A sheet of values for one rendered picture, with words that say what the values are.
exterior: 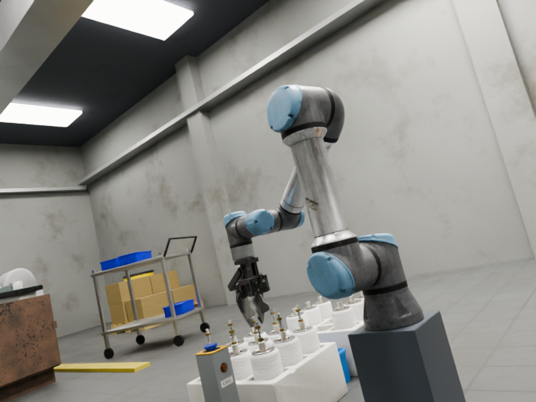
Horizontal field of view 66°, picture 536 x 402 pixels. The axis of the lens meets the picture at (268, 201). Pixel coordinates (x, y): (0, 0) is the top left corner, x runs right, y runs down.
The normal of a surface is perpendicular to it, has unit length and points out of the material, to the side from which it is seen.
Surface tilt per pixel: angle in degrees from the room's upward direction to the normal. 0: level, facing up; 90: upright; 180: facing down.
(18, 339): 90
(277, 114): 82
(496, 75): 90
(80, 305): 90
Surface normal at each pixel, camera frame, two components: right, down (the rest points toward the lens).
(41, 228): 0.73, -0.26
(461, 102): -0.64, 0.06
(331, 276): -0.75, 0.24
